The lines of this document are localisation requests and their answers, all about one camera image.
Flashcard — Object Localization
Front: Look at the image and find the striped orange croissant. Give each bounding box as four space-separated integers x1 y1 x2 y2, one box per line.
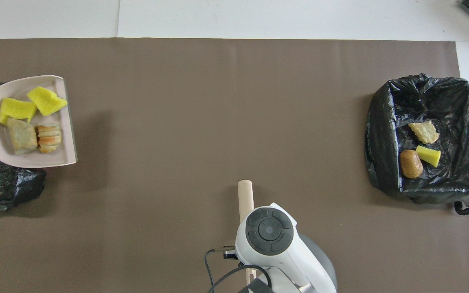
36 124 62 154

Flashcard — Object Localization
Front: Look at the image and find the brown bread roll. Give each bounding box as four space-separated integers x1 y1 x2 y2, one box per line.
400 149 424 179

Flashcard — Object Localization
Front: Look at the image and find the small yellow sponge piece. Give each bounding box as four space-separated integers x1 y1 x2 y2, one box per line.
415 145 442 168

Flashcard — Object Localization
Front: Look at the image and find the beige brush with black bristles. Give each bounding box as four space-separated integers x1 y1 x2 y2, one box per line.
237 180 257 287

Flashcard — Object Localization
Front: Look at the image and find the greenish tan bread piece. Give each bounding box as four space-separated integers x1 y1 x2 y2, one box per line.
7 117 39 155

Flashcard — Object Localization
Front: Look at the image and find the pale crusty bread piece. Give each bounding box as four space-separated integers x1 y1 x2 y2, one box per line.
408 120 440 145

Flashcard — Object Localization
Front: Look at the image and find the brown table mat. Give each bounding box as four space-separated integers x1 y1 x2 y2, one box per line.
0 38 469 293

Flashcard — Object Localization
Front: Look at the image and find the yellow sponge chunk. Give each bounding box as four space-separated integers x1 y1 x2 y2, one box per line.
0 98 37 125
27 86 68 116

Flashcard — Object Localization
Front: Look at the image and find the pink bin with black bag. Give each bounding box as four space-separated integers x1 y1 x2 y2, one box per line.
0 83 48 211

